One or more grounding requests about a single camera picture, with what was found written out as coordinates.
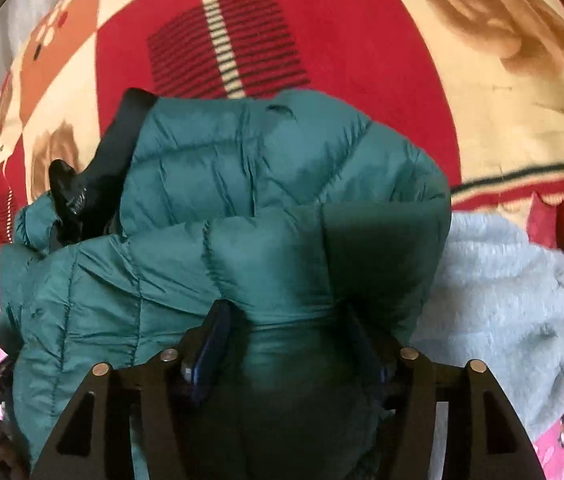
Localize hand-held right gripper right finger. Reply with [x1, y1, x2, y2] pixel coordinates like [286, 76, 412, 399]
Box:
[346, 316, 547, 480]

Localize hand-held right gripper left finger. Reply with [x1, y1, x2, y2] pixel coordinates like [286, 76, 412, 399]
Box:
[31, 299, 234, 480]

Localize green puffer jacket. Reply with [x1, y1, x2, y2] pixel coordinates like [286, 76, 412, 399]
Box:
[0, 87, 454, 480]

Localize light blue fleece garment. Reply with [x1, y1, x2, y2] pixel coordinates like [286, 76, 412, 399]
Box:
[409, 210, 564, 442]

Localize black shiny cloth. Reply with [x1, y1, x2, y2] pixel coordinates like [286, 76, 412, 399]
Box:
[48, 87, 159, 253]

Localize red and cream printed blanket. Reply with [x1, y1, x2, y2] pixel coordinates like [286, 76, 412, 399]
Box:
[0, 0, 564, 281]

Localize white cloth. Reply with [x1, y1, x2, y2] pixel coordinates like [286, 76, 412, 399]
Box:
[0, 0, 65, 111]

